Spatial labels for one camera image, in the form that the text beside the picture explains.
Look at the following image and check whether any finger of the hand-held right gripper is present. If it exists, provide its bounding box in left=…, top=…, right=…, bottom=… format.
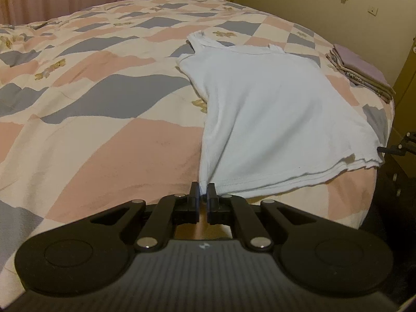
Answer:
left=390, top=171, right=407, bottom=199
left=377, top=131, right=416, bottom=157

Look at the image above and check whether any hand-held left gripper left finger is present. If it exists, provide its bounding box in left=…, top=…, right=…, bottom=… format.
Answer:
left=90, top=181, right=201, bottom=252

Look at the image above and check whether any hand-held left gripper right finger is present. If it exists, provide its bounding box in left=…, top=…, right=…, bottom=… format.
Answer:
left=207, top=183, right=316, bottom=253

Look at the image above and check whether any white t-shirt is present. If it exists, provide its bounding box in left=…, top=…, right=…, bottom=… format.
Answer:
left=176, top=31, right=386, bottom=200

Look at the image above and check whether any beige patterned folded cloth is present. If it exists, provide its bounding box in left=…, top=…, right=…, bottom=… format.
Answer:
left=326, top=50, right=397, bottom=103

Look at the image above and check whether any yellow wooden cabinet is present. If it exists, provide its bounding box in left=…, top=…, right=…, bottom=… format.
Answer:
left=393, top=34, right=416, bottom=139

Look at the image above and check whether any purple folded cloth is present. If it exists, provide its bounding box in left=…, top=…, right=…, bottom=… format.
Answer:
left=331, top=44, right=388, bottom=88

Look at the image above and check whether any bed with patchwork blanket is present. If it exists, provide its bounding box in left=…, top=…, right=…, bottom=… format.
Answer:
left=0, top=0, right=396, bottom=288

